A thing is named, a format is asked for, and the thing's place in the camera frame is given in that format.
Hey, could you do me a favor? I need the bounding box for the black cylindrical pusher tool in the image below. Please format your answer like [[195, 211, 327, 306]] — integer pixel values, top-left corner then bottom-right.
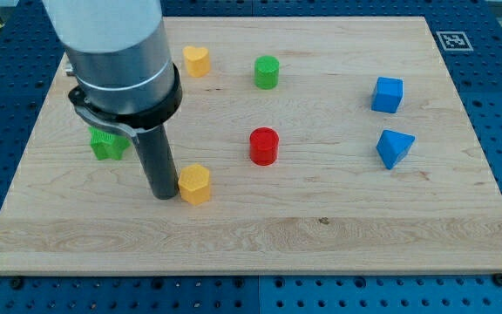
[[132, 125, 179, 200]]

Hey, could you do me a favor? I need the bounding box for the yellow hexagon block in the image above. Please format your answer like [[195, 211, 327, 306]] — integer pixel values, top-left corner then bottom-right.
[[178, 163, 211, 205]]

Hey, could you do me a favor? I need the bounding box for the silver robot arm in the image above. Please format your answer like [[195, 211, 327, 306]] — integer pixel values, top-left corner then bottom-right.
[[42, 0, 182, 200]]

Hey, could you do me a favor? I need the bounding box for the yellow heart block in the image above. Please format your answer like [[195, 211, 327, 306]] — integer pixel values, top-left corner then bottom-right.
[[182, 46, 211, 78]]

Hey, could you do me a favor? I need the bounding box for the green star block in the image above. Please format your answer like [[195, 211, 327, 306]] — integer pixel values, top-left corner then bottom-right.
[[88, 126, 130, 160]]

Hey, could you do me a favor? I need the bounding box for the red cylinder block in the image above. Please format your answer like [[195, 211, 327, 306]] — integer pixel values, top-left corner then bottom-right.
[[249, 127, 280, 166]]

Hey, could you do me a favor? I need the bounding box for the green cylinder block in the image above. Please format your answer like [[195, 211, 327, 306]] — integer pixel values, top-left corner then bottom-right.
[[254, 55, 280, 90]]

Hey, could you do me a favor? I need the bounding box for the wooden board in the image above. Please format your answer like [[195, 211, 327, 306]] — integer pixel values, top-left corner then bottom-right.
[[0, 17, 502, 276]]

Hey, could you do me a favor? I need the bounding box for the blue triangular prism block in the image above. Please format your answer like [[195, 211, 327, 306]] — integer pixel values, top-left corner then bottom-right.
[[376, 129, 416, 169]]

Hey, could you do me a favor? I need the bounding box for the blue cube block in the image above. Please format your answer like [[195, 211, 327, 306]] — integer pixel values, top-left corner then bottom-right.
[[371, 77, 404, 113]]

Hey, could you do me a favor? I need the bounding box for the white fiducial marker tag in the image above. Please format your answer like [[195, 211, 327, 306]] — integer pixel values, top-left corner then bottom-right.
[[437, 31, 473, 51]]

